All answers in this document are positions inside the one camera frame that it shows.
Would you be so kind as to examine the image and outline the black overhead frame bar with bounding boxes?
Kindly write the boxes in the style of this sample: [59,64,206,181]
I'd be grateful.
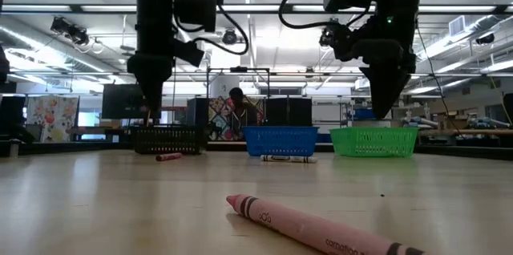
[0,3,513,16]

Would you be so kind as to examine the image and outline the carnation pink crayon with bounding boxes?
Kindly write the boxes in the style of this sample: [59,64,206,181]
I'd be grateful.
[225,193,428,255]

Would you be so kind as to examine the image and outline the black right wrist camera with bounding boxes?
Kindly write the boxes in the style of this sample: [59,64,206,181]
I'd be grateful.
[329,21,364,63]

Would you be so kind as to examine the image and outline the black slotted plastic basket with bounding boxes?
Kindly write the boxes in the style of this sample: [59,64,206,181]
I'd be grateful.
[128,124,204,156]

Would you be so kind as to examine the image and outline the black metal stand frame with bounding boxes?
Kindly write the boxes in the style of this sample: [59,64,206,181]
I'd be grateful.
[205,65,271,99]

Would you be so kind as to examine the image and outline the ceiling air vent unit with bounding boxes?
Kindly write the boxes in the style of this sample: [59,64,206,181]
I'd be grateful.
[447,14,479,38]

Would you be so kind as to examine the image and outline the magenta crayon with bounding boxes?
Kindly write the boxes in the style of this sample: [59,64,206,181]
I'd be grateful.
[155,152,184,163]

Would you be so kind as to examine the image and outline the colourful patchwork quilt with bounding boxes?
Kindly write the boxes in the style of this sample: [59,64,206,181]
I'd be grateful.
[208,95,265,142]

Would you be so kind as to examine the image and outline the grey bin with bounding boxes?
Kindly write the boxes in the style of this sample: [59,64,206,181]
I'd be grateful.
[0,138,22,159]

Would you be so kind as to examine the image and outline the black cabinet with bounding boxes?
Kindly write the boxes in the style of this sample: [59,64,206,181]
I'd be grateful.
[0,95,27,140]

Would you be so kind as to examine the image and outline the narrow black panel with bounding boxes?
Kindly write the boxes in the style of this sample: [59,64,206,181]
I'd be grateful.
[185,97,210,128]

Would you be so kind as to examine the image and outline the orange-flowered white cloth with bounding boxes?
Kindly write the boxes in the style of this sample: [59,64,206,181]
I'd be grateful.
[25,94,80,144]

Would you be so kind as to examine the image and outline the round black ceiling fixture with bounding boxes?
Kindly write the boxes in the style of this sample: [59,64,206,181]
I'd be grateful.
[220,27,239,47]

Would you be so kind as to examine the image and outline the white column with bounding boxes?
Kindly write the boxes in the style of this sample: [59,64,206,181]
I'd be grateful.
[209,75,241,99]

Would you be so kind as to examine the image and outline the black table side rail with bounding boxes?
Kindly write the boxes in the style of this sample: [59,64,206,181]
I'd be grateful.
[0,140,513,162]

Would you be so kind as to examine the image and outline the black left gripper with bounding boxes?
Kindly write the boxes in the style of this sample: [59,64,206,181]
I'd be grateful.
[127,4,177,126]

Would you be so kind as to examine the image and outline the black monitor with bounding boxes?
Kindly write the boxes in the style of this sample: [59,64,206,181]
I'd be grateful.
[100,83,164,127]

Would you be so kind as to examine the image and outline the black ceiling spotlights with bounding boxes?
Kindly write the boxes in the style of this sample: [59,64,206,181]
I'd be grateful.
[49,15,91,47]

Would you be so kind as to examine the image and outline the black right camera cable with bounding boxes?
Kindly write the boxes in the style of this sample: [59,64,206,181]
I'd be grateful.
[277,0,376,30]

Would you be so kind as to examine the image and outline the blue sign box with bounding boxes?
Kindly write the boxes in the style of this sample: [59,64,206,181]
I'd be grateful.
[351,107,378,122]

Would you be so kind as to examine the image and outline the green slotted plastic basket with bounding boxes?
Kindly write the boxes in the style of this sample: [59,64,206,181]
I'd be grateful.
[329,126,420,158]

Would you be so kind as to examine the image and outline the silver air duct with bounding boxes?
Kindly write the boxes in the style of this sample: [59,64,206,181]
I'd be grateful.
[0,16,106,74]

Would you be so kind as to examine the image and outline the black overhead camera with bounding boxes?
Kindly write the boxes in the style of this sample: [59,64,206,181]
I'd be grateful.
[318,17,337,49]

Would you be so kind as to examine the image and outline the wide black panel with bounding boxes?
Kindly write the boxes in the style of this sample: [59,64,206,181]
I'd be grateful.
[264,97,313,128]

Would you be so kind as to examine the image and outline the wooden workbench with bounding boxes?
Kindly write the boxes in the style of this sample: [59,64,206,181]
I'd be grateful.
[418,127,513,136]

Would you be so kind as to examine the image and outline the person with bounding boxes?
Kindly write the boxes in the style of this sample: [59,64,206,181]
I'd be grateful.
[226,87,260,140]

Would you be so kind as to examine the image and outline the black ceiling dome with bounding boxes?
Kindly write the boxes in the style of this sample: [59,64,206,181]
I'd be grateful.
[475,33,496,46]

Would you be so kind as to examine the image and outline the blue slotted plastic basket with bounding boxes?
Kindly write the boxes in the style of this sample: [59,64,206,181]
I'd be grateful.
[244,125,321,157]

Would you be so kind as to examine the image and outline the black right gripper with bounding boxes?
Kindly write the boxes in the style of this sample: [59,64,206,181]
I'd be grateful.
[352,10,418,120]

